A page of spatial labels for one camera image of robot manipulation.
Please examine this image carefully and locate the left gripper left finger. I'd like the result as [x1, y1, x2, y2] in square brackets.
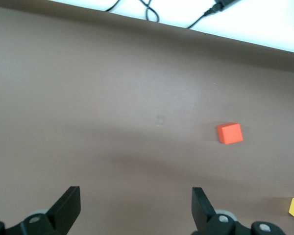
[47, 186, 81, 235]

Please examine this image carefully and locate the black cable with plug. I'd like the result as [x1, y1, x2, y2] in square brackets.
[188, 0, 234, 29]

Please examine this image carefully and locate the brown table cover sheet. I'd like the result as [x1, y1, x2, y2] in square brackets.
[0, 4, 294, 235]

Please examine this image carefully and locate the black looped floor cable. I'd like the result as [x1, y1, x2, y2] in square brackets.
[104, 0, 160, 23]

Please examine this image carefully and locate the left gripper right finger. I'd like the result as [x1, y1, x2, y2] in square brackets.
[191, 187, 216, 232]

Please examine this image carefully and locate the orange cube block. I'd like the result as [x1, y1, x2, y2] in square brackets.
[216, 122, 244, 145]

